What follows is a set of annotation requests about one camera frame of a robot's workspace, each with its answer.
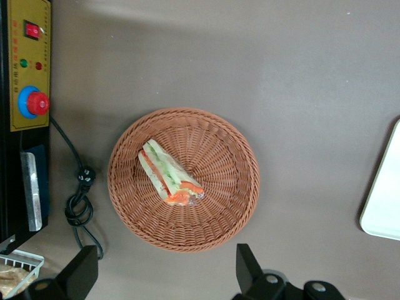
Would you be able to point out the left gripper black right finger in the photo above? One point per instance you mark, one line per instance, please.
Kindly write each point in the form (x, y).
(250, 275)

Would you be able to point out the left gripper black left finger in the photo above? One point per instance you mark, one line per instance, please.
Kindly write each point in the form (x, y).
(72, 278)

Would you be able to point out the triangle sandwich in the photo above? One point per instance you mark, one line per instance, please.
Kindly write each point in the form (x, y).
(162, 172)

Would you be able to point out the round brown wicker basket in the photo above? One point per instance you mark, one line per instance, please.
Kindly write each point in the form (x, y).
(218, 156)

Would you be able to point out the cream rectangular plastic tray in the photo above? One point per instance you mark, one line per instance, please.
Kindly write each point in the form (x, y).
(384, 193)

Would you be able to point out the bagged brown bread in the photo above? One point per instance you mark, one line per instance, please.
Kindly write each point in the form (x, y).
(12, 278)

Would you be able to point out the red emergency stop button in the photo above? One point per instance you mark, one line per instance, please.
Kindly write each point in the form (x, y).
(37, 103)

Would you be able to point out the yellow control box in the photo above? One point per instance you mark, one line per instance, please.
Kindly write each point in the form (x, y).
(31, 81)

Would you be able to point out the red rocker power switch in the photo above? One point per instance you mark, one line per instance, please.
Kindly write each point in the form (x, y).
(32, 30)

